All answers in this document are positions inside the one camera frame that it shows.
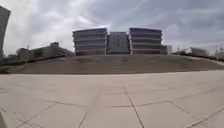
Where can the brown grassy slope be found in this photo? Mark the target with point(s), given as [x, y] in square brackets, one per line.
[113, 64]

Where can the large grey tiered building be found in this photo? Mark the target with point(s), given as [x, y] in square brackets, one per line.
[116, 41]

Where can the pale concrete slab pavement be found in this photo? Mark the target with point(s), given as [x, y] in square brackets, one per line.
[110, 96]

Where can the low dark building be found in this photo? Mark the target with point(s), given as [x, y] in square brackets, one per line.
[46, 51]

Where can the low pale building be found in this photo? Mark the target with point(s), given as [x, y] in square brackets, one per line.
[197, 51]

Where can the tall grey building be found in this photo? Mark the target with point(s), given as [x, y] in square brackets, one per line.
[3, 30]

